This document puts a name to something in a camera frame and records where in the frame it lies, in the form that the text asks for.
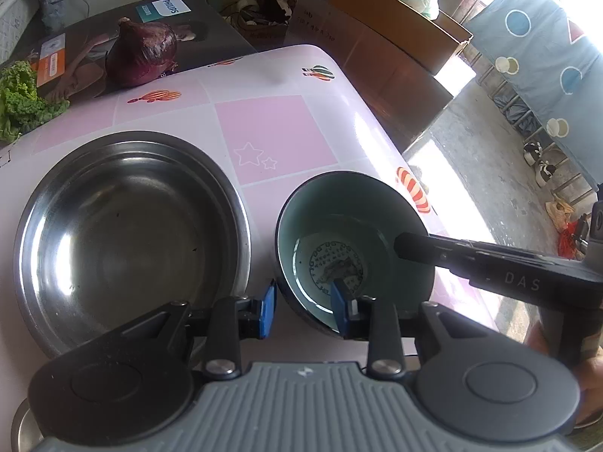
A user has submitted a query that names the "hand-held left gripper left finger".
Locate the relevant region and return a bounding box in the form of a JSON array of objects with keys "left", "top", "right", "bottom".
[{"left": 112, "top": 279, "right": 279, "bottom": 382}]

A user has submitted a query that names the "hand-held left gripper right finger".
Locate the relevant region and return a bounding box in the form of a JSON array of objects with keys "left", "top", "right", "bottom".
[{"left": 331, "top": 278, "right": 491, "bottom": 380}]

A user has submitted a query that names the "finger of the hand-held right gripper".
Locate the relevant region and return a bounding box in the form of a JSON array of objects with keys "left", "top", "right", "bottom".
[{"left": 394, "top": 232, "right": 479, "bottom": 288}]

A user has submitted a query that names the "teal ceramic bowl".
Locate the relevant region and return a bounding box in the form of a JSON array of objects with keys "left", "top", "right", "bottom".
[{"left": 274, "top": 171, "right": 436, "bottom": 340}]

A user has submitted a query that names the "steel bowl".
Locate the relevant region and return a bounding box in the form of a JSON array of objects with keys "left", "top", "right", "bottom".
[{"left": 13, "top": 130, "right": 252, "bottom": 360}]

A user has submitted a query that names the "person's right hand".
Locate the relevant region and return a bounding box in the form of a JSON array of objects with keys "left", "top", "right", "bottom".
[{"left": 526, "top": 321, "right": 603, "bottom": 430}]

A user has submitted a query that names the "red plastic bag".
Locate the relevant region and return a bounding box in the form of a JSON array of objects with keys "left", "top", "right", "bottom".
[{"left": 558, "top": 220, "right": 587, "bottom": 261}]

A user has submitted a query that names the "yellow plastic bag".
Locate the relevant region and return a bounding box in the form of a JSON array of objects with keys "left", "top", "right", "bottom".
[{"left": 545, "top": 200, "right": 576, "bottom": 232}]

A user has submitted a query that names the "metal drying rack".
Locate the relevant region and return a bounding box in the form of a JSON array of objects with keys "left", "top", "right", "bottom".
[{"left": 481, "top": 68, "right": 603, "bottom": 201}]

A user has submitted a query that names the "pink printed tablecloth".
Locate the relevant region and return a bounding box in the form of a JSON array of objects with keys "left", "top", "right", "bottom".
[{"left": 0, "top": 44, "right": 500, "bottom": 452}]

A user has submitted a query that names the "blue printed hanging cloth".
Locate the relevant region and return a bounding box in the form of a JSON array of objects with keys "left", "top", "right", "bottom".
[{"left": 464, "top": 0, "right": 603, "bottom": 184}]

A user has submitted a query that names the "red onion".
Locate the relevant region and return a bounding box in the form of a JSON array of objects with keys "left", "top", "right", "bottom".
[{"left": 106, "top": 17, "right": 179, "bottom": 88}]

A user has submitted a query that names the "dark printed cardboard box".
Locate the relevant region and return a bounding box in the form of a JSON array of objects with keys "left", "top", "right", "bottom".
[{"left": 0, "top": 0, "right": 259, "bottom": 104}]

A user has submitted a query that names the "green leafy lettuce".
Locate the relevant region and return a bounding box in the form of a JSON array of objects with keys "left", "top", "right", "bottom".
[{"left": 0, "top": 60, "right": 70, "bottom": 144}]

